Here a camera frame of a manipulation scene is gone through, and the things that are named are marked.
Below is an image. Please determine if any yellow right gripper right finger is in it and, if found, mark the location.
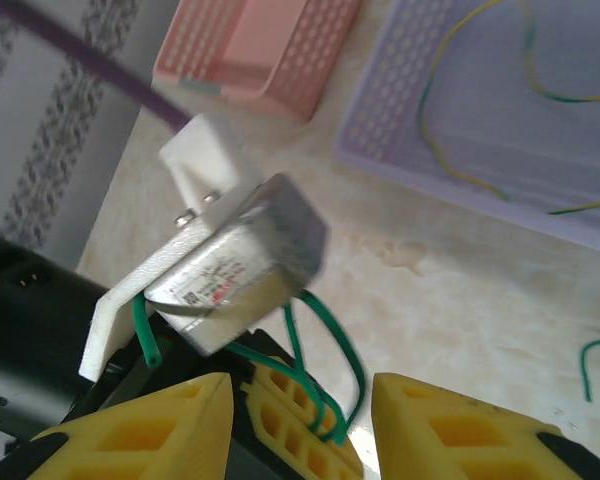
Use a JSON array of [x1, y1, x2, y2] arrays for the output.
[[372, 372, 600, 480]]

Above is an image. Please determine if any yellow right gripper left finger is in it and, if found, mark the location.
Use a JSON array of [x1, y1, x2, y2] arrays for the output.
[[0, 372, 235, 480]]

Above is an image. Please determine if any black wire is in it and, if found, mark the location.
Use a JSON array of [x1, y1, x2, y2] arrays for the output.
[[417, 0, 511, 201]]

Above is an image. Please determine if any yellow-green striped wire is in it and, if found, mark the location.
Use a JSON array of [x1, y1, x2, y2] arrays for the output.
[[522, 0, 600, 216]]

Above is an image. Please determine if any pink plastic basket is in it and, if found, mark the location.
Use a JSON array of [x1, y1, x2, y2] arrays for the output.
[[152, 0, 364, 124]]

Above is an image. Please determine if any purple plastic basket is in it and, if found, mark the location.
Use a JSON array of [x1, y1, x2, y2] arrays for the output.
[[332, 0, 600, 259]]

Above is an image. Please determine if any white plastic mounting bracket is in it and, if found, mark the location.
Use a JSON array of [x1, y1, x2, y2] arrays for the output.
[[77, 113, 330, 381]]

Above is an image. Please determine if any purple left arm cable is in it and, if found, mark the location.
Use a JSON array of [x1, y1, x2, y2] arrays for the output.
[[0, 0, 194, 135]]

